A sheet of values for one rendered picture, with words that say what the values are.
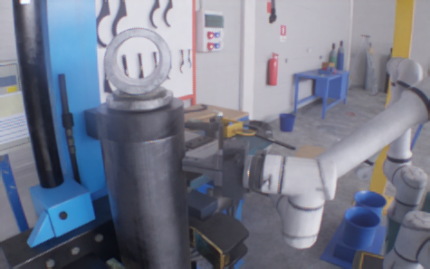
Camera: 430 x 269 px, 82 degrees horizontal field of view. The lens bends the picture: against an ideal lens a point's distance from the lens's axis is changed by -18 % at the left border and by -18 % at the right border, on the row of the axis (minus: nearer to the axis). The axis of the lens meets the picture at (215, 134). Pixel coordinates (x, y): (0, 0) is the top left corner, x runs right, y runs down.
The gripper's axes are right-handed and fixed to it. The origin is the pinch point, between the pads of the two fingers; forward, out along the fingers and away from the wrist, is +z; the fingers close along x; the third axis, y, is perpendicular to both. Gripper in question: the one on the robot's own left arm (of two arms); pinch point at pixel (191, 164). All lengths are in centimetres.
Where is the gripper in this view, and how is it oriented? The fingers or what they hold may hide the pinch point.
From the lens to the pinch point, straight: 71.2
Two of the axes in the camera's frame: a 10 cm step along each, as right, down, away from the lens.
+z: -9.6, -1.0, 2.7
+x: 0.0, 9.4, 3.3
